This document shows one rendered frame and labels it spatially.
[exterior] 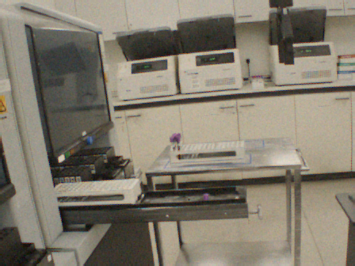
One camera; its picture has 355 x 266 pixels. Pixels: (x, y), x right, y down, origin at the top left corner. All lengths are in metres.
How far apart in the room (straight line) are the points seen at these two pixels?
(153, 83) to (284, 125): 1.23
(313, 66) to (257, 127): 0.74
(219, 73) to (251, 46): 0.74
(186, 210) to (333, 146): 2.61
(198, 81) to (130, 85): 0.62
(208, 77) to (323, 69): 1.01
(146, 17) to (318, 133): 1.93
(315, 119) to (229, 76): 0.86
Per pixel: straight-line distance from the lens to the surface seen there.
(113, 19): 3.90
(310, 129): 3.56
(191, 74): 3.46
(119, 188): 1.22
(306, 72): 3.49
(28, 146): 1.14
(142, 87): 3.55
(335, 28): 4.20
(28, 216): 1.12
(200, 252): 1.98
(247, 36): 4.06
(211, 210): 1.17
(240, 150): 1.50
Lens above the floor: 1.25
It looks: 16 degrees down
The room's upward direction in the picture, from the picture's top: 8 degrees counter-clockwise
